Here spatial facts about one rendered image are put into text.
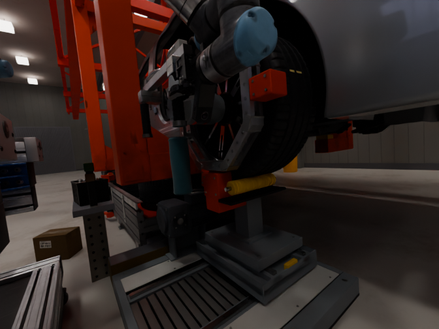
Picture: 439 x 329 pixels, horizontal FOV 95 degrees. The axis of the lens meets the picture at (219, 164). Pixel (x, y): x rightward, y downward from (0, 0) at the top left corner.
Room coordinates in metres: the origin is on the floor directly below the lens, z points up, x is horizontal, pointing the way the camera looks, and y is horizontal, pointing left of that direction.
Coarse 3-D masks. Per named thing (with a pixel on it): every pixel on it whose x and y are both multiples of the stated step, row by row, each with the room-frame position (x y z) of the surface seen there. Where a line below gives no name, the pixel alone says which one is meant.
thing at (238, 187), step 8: (256, 176) 0.86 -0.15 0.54; (264, 176) 0.88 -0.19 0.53; (272, 176) 0.90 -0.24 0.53; (232, 184) 0.78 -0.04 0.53; (240, 184) 0.79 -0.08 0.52; (248, 184) 0.81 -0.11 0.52; (256, 184) 0.83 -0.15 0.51; (264, 184) 0.86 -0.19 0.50; (272, 184) 0.91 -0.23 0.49; (232, 192) 0.78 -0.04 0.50; (240, 192) 0.79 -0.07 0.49
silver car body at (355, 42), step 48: (288, 0) 0.78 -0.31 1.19; (336, 0) 0.65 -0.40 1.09; (384, 0) 0.55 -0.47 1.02; (432, 0) 0.48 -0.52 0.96; (336, 48) 0.65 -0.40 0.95; (384, 48) 0.55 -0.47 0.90; (432, 48) 0.48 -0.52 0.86; (336, 96) 0.66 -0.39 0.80; (384, 96) 0.56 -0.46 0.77; (432, 96) 0.49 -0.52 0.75
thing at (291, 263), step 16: (208, 256) 0.99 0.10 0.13; (224, 256) 0.95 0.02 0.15; (288, 256) 0.90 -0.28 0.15; (304, 256) 0.85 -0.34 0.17; (224, 272) 0.89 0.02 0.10; (240, 272) 0.79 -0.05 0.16; (256, 272) 0.79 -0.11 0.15; (272, 272) 0.74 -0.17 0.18; (288, 272) 0.78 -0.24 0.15; (304, 272) 0.84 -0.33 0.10; (256, 288) 0.72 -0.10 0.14; (272, 288) 0.72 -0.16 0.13
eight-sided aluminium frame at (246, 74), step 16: (240, 80) 0.69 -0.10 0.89; (256, 112) 0.71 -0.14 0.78; (192, 128) 1.10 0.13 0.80; (240, 128) 0.70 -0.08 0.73; (256, 128) 0.69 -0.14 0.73; (192, 144) 1.09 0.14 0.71; (240, 144) 0.71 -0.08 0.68; (208, 160) 0.99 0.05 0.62; (224, 160) 0.79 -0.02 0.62; (240, 160) 0.78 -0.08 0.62
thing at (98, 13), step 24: (96, 0) 1.10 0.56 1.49; (120, 0) 1.13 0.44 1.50; (96, 24) 1.19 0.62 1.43; (120, 24) 1.12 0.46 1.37; (120, 48) 1.11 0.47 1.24; (120, 72) 1.10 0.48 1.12; (120, 96) 1.09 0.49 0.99; (120, 120) 1.08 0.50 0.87; (120, 144) 1.08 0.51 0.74; (144, 144) 1.14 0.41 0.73; (120, 168) 1.07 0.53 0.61; (144, 168) 1.13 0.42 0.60
